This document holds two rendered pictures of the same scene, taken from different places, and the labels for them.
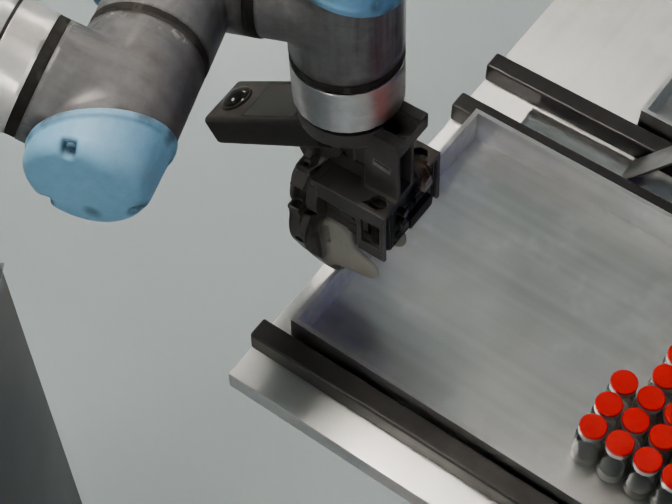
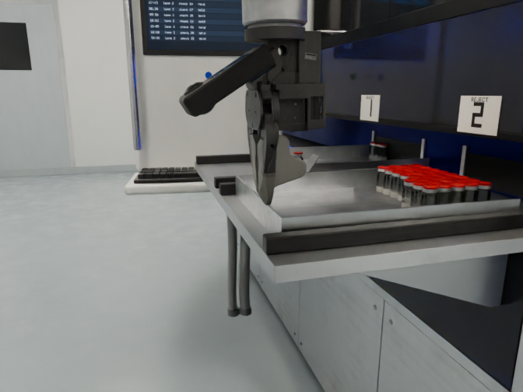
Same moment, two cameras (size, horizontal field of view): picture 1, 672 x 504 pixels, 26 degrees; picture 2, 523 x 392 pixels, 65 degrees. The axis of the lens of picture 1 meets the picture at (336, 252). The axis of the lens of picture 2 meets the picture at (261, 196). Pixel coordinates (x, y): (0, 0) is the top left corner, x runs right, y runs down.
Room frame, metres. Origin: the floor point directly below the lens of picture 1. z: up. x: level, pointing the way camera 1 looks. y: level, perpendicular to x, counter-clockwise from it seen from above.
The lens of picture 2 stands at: (0.32, 0.40, 1.05)
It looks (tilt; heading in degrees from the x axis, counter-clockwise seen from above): 14 degrees down; 309
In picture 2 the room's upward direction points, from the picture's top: straight up
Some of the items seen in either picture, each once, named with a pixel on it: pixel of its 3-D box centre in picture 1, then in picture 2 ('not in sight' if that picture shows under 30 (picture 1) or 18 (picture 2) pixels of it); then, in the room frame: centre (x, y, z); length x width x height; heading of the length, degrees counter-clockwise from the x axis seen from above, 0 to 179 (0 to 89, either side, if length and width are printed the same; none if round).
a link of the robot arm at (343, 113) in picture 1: (351, 71); (273, 11); (0.63, -0.01, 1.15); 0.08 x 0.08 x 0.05
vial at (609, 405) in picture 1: (604, 418); (419, 197); (0.51, -0.20, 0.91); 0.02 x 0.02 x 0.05
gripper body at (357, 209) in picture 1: (360, 156); (281, 82); (0.62, -0.02, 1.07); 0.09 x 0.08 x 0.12; 54
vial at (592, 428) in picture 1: (588, 440); (429, 201); (0.49, -0.19, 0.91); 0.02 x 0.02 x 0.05
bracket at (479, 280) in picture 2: not in sight; (404, 276); (0.50, -0.16, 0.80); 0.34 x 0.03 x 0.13; 54
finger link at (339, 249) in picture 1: (348, 254); (283, 171); (0.61, -0.01, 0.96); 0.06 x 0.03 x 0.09; 54
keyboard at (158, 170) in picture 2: not in sight; (204, 173); (1.23, -0.46, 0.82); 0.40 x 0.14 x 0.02; 47
